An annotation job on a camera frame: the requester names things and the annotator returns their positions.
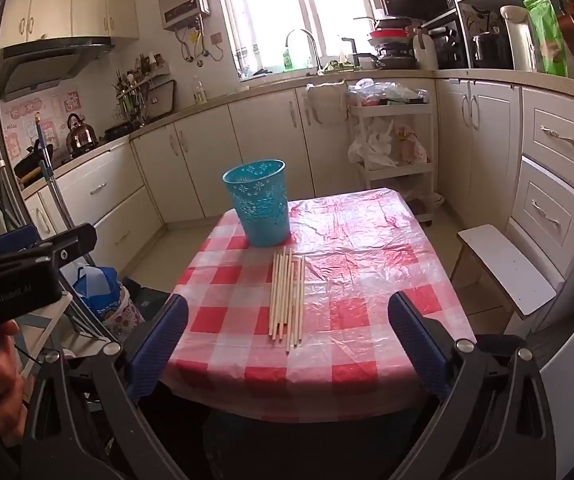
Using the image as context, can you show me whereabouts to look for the black coffee maker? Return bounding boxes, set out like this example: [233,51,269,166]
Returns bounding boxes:
[419,20,470,70]

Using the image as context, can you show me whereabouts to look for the red white checked tablecloth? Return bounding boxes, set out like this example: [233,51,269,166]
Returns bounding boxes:
[159,187,478,423]

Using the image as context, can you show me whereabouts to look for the green food packet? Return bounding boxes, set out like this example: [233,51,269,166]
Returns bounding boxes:
[524,0,568,77]

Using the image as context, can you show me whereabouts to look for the white plastic jug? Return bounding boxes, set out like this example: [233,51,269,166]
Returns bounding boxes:
[414,30,438,71]

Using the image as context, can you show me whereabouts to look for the wall spice shelf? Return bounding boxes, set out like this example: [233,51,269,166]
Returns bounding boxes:
[129,51,170,83]

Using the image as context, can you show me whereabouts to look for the steel stovetop kettle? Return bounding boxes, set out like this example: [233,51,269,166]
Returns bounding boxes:
[66,113,98,153]

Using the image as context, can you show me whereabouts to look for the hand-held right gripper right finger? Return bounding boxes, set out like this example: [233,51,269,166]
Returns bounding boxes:
[388,290,558,480]

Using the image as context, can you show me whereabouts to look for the pink wall stickers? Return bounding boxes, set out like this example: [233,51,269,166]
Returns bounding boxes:
[1,91,82,161]

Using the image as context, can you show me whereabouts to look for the printed pink plastic bag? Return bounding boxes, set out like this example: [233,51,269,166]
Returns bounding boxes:
[392,125,428,165]

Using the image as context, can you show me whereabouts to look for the black wok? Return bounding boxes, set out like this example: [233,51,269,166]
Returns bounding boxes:
[13,144,55,178]

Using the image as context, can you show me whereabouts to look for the chrome sink faucet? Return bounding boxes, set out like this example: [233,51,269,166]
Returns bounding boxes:
[286,29,324,73]

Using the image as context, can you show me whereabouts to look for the black cooking pot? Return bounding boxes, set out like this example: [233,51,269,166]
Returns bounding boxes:
[472,32,510,68]

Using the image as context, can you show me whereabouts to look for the heap of clear plastic bags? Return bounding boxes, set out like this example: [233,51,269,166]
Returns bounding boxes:
[349,79,428,107]

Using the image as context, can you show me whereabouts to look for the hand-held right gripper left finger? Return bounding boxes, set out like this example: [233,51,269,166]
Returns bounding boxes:
[19,294,190,480]

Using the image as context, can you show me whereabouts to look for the blue plastic bag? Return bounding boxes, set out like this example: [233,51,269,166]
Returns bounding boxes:
[72,266,118,316]

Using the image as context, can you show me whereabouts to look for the pile of wooden chopsticks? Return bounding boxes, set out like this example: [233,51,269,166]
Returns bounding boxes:
[268,246,306,350]

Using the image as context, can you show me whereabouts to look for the white wooden stool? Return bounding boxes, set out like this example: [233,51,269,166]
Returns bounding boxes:
[449,225,558,333]

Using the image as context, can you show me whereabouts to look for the mop handle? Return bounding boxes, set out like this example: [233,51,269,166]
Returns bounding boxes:
[33,112,95,266]

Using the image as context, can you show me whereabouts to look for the cream wall cabinets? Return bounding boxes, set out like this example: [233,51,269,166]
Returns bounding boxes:
[0,0,140,45]

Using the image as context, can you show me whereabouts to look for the white plastic bag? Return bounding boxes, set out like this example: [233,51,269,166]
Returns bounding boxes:
[349,120,398,170]

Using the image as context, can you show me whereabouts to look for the white hanging tote bag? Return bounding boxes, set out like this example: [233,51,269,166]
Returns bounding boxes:
[306,82,348,126]

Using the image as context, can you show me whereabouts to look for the blue perforated plastic basket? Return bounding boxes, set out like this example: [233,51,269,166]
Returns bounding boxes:
[222,159,292,247]

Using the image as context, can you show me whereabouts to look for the person's left hand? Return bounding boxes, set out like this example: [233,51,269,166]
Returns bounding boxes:
[0,319,34,448]

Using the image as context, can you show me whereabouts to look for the kitchen window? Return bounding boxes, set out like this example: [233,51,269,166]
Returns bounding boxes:
[214,0,392,81]

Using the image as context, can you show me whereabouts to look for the stack of pots and pans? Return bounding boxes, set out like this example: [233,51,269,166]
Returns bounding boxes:
[354,16,418,70]

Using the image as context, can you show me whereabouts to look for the white storage trolley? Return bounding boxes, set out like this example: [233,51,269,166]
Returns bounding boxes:
[348,91,436,223]

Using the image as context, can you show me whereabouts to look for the black range hood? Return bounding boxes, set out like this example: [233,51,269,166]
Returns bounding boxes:
[0,36,116,102]

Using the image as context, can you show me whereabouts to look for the person's dark pants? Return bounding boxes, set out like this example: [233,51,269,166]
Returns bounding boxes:
[132,332,522,480]

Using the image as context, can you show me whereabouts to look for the cream kitchen base cabinets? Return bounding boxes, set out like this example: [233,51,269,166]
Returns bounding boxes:
[22,72,574,281]

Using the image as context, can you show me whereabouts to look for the dark floor mat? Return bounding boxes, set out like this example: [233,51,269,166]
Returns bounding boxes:
[122,275,172,311]

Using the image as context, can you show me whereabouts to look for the white electric kettle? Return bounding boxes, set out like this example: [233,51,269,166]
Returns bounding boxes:
[499,5,538,72]

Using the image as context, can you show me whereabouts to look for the black frying pan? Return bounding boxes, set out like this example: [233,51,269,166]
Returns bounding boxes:
[103,121,142,142]

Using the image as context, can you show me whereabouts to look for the floral patterned bin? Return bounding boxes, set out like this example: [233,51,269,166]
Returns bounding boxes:
[98,287,145,343]

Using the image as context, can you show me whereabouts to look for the utensil holder with utensils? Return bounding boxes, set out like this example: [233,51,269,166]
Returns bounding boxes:
[113,70,150,123]

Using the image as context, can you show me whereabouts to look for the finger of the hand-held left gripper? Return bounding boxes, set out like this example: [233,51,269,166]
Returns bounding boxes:
[0,224,40,259]
[32,222,98,273]

